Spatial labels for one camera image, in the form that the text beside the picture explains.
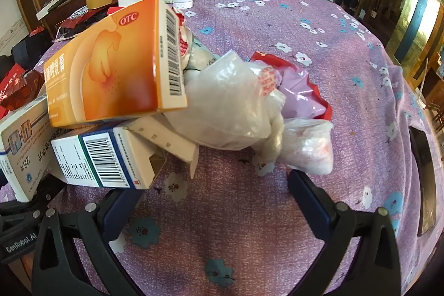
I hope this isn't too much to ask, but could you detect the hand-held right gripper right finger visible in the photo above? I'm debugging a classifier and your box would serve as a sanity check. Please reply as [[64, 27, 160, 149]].
[[287, 170, 412, 296]]

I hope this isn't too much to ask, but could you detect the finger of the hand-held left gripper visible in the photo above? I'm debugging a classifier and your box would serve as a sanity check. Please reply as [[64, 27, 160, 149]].
[[0, 174, 67, 219]]

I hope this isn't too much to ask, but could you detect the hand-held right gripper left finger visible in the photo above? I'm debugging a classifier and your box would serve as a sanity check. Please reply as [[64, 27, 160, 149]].
[[31, 189, 146, 296]]

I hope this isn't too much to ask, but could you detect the white beige medicine box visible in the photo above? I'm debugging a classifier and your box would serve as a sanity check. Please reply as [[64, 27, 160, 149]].
[[0, 95, 65, 203]]

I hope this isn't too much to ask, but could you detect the small clear plastic bag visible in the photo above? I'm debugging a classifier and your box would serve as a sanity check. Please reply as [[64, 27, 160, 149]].
[[264, 117, 334, 176]]

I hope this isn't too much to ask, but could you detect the white blue medicine box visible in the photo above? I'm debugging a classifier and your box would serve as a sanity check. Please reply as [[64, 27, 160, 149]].
[[50, 116, 200, 191]]

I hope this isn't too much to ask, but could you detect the red purple wrapper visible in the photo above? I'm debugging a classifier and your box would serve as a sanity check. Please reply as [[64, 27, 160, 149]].
[[250, 51, 333, 121]]

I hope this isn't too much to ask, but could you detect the large clear plastic bag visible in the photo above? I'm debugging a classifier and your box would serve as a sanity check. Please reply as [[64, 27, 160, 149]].
[[171, 10, 288, 158]]

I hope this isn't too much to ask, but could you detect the orange medicine box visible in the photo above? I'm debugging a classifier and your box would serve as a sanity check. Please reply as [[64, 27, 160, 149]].
[[44, 0, 190, 129]]

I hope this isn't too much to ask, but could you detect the red gift box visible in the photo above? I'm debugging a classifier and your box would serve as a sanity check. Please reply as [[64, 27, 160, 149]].
[[0, 64, 25, 120]]

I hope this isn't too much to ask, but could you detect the black bag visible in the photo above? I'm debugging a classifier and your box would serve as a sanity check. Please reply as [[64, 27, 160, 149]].
[[12, 29, 52, 73]]

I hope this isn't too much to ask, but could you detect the wooden chair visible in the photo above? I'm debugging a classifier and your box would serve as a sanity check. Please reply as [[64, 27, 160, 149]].
[[414, 74, 444, 133]]

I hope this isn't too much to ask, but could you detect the red glossy packet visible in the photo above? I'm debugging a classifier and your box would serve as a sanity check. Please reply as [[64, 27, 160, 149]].
[[52, 6, 120, 40]]

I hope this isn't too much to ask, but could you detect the purple floral tablecloth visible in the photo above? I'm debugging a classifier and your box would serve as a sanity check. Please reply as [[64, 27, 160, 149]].
[[0, 0, 438, 296]]

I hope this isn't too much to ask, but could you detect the black plastic object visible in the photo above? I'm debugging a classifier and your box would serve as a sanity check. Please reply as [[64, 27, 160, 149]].
[[81, 10, 112, 24]]

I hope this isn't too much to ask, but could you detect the white book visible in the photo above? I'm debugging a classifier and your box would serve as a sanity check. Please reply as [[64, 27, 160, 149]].
[[36, 0, 73, 21]]

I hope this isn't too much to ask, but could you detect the gold framed panel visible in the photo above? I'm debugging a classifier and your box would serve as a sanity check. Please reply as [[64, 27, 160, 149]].
[[385, 0, 444, 75]]

